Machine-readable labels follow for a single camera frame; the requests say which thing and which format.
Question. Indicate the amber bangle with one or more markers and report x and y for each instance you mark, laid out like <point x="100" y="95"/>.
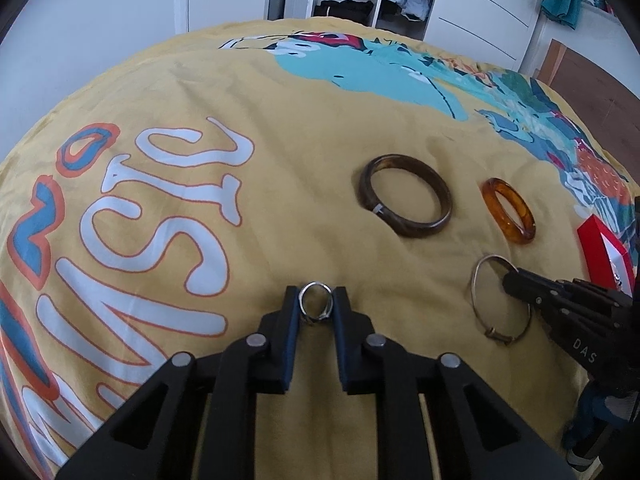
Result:
<point x="500" y="215"/>

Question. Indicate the dark brown bangle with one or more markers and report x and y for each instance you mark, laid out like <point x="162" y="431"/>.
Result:
<point x="410" y="227"/>

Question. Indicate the red jewelry box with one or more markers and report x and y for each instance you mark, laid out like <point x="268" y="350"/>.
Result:
<point x="592" y="240"/>

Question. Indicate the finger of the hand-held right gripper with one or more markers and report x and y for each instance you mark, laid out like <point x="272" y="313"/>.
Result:
<point x="520" y="294"/>
<point x="535" y="279"/>

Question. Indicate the yellow printed blanket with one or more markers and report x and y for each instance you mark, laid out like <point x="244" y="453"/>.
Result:
<point x="300" y="185"/>

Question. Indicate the thin silver bangle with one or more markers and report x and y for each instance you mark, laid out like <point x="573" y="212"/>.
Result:
<point x="500" y="335"/>

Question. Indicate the black folded clothes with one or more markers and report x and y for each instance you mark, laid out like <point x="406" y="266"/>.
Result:
<point x="345" y="9"/>

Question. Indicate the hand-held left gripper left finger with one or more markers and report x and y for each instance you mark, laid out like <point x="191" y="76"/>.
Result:
<point x="290" y="340"/>

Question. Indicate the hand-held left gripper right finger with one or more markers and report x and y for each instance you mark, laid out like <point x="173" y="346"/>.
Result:
<point x="342" y="340"/>

